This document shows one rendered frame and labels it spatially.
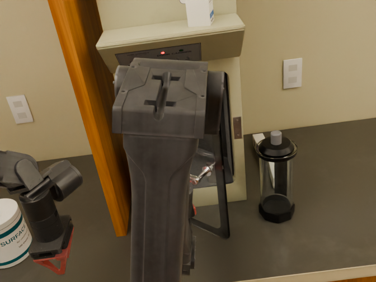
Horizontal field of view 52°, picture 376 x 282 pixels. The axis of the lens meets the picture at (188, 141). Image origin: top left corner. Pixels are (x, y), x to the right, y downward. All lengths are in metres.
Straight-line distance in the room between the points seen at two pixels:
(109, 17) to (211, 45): 0.25
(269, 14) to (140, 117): 1.16
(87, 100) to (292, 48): 0.83
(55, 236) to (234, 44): 0.56
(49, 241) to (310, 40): 1.11
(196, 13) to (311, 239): 0.65
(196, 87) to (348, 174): 1.06
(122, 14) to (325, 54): 0.84
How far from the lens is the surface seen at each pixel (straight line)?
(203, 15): 0.87
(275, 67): 1.50
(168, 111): 0.31
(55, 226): 0.83
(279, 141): 1.03
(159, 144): 0.32
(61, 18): 0.89
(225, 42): 0.89
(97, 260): 1.14
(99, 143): 0.99
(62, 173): 0.83
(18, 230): 1.18
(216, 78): 0.39
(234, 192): 1.20
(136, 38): 0.86
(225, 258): 1.06
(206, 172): 0.90
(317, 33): 1.51
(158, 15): 0.95
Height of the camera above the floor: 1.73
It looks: 30 degrees down
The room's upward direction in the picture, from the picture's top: 8 degrees counter-clockwise
